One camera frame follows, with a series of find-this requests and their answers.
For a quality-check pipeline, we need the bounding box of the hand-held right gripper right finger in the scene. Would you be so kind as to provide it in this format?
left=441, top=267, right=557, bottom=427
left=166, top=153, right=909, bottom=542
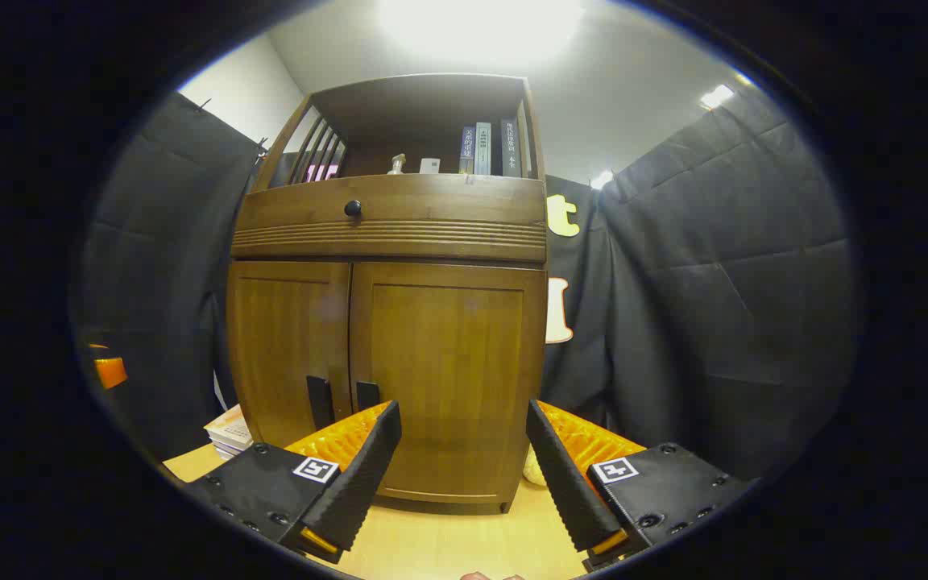
left=526, top=400, right=755, bottom=573

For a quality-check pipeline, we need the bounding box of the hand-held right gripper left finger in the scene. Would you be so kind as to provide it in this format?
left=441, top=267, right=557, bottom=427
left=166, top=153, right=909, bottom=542
left=182, top=400, right=402, bottom=565

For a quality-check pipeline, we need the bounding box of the wooden shoe cabinet door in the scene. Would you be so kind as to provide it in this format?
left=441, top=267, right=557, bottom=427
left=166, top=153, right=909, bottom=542
left=228, top=260, right=352, bottom=448
left=349, top=262, right=548, bottom=504

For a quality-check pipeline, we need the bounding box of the wooden double-door shoe cabinet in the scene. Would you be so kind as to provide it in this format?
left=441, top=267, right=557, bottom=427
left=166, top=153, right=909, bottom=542
left=226, top=74, right=549, bottom=515

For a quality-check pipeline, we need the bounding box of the wooden cabinet drawer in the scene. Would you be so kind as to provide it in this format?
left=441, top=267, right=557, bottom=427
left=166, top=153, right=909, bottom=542
left=232, top=175, right=548, bottom=263

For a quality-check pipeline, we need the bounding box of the cream round object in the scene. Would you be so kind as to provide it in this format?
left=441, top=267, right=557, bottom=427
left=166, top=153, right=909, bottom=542
left=522, top=447, right=549, bottom=488

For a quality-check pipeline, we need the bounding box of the stack of white books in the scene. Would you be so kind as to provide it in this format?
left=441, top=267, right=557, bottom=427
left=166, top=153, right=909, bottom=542
left=204, top=404, right=254, bottom=460

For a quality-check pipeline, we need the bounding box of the dark blue book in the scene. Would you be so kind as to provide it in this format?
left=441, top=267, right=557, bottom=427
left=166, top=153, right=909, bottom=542
left=501, top=119, right=523, bottom=178

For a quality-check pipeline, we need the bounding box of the large ceiling light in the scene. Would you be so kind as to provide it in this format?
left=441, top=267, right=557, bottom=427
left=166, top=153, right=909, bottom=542
left=375, top=0, right=586, bottom=65

